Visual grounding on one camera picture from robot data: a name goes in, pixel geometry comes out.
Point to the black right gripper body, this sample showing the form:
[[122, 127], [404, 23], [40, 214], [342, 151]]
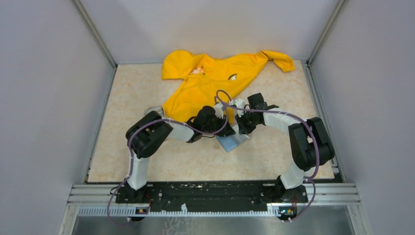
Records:
[[247, 121]]

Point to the beige card holder wallet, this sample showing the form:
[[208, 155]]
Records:
[[229, 143]]

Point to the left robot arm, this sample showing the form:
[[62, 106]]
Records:
[[146, 136]]

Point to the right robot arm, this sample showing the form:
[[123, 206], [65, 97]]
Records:
[[310, 143]]

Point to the yellow jacket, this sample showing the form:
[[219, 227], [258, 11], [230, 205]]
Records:
[[202, 76]]

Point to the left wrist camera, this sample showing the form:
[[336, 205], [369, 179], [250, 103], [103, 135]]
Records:
[[220, 110]]

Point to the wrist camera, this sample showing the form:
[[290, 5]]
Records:
[[220, 110], [240, 105]]

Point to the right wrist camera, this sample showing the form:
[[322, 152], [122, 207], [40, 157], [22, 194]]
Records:
[[240, 105]]

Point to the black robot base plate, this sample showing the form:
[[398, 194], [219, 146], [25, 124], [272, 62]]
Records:
[[213, 196]]

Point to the aluminium frame rail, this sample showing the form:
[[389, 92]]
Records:
[[98, 199]]

